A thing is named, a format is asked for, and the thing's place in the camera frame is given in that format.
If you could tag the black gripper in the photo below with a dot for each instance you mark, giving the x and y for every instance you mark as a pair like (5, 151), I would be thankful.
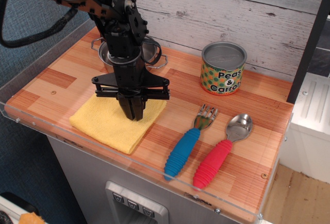
(134, 81)

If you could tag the yellow rag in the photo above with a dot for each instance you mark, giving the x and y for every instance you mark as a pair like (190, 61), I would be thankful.
(103, 120)

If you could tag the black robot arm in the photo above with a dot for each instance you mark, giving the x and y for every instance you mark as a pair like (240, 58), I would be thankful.
(124, 31)

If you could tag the small steel pot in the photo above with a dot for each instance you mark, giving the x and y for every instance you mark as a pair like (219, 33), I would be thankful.
(150, 52)

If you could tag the grey toy fridge cabinet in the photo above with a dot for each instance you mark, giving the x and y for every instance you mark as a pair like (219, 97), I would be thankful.
(88, 166)

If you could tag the peas and carrots can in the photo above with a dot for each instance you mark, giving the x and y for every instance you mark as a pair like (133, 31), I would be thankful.
(222, 68)

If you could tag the silver dispenser button panel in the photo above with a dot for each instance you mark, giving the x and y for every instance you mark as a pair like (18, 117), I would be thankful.
(129, 207)

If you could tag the clear acrylic table guard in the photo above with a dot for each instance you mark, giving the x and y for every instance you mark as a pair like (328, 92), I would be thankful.
(47, 93)

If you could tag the orange object at corner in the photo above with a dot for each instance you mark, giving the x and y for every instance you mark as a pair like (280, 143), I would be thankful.
(31, 218)

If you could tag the white toy sink unit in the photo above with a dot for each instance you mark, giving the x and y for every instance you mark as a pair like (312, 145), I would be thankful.
(305, 148)

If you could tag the blue handled fork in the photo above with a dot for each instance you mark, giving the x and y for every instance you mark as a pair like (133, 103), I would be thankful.
(184, 147)

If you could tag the red handled spoon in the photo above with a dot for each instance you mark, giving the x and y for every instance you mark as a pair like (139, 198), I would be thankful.
(238, 128)

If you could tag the dark vertical post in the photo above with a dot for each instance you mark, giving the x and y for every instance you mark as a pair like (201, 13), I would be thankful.
(309, 51)

